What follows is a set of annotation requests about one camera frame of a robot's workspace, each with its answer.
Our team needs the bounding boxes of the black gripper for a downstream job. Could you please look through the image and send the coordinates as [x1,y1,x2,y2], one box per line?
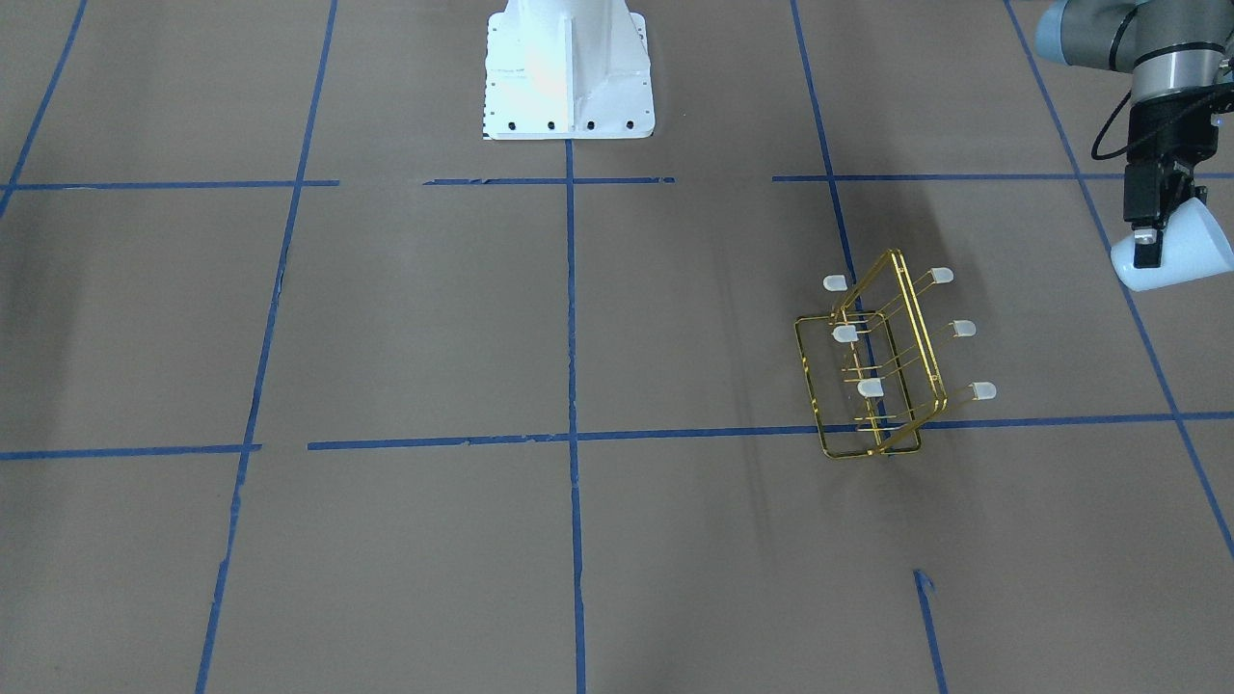
[1123,85,1233,269]

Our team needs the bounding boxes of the light blue plastic cup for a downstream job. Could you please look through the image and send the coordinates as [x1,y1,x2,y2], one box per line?
[1111,198,1233,293]

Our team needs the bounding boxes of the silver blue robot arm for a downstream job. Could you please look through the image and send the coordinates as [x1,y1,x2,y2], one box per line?
[1035,1,1233,285]

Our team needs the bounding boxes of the gold wire cup holder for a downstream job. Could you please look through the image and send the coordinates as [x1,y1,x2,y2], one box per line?
[792,249,1000,461]

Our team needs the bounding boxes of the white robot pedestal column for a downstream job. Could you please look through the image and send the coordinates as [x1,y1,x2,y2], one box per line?
[482,1,656,141]

